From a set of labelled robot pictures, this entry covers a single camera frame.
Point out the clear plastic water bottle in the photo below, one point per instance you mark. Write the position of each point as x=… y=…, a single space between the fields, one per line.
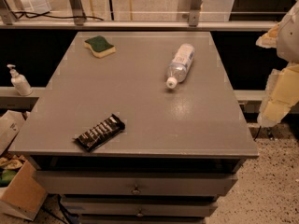
x=179 y=67

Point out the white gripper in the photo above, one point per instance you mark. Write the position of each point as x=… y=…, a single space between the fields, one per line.
x=290 y=39

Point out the top grey drawer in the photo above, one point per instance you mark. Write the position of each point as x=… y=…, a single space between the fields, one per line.
x=135 y=184

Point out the green and yellow sponge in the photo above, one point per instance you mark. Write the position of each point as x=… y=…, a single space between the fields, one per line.
x=99 y=46

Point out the grey drawer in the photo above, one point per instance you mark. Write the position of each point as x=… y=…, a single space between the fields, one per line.
x=135 y=184
x=139 y=207

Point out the white cardboard box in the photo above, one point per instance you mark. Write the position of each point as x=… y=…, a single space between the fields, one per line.
x=10 y=124

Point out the black rxbar chocolate bar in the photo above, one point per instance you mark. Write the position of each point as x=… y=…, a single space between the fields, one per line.
x=100 y=133

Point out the cardboard box with items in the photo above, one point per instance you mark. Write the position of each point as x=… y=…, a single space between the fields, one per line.
x=23 y=197

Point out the white pump dispenser bottle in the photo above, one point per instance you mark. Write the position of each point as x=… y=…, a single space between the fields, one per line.
x=19 y=81

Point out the grey drawer cabinet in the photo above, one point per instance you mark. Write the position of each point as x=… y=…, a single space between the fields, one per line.
x=197 y=127

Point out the white device behind rail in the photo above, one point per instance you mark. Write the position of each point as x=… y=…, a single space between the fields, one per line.
x=33 y=7

